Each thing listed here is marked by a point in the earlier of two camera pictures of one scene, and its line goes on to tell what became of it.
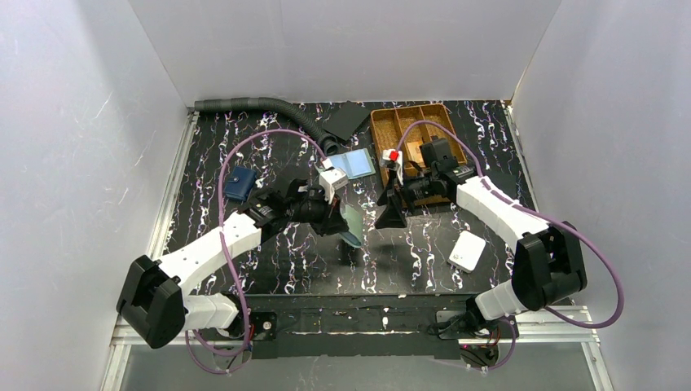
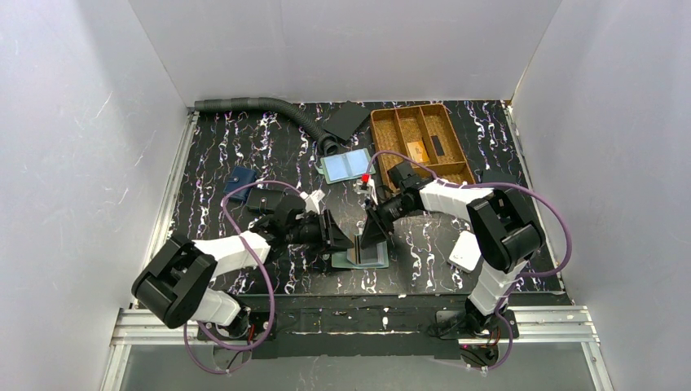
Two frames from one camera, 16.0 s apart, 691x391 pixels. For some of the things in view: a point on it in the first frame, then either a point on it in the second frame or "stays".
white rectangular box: (466, 251) stays
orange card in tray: (415, 154) stays
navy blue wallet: (239, 183) stays
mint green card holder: (354, 233) → (374, 257)
